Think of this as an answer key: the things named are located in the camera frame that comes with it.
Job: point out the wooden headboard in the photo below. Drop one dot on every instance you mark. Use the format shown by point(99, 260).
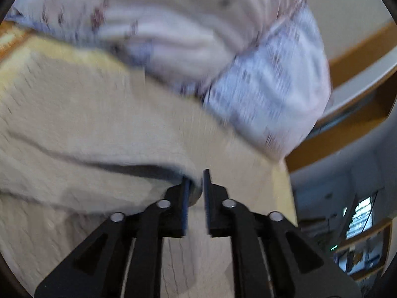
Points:
point(341, 142)

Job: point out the floral printed pillow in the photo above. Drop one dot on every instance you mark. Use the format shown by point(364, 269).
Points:
point(263, 83)

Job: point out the yellow patterned bed sheet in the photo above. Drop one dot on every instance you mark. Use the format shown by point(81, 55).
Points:
point(18, 42)

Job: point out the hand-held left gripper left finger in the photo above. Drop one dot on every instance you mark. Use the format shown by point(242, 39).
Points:
point(186, 206)

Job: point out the wooden framed shelf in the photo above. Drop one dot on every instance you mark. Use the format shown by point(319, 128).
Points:
point(363, 254)

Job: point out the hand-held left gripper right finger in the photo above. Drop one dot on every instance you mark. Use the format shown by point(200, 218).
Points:
point(206, 206)

